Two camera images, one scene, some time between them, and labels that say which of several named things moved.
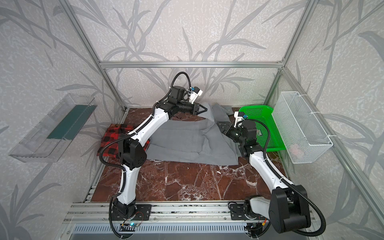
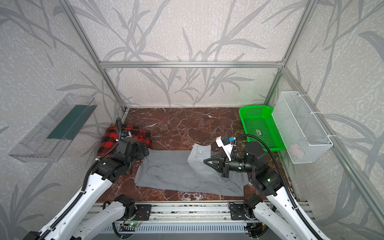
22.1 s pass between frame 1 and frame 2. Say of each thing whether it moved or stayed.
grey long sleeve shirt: moved
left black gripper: moved
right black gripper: moved
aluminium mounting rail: stayed
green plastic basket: stayed
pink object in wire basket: stayed
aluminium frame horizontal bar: stayed
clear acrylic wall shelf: stayed
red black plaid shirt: stayed
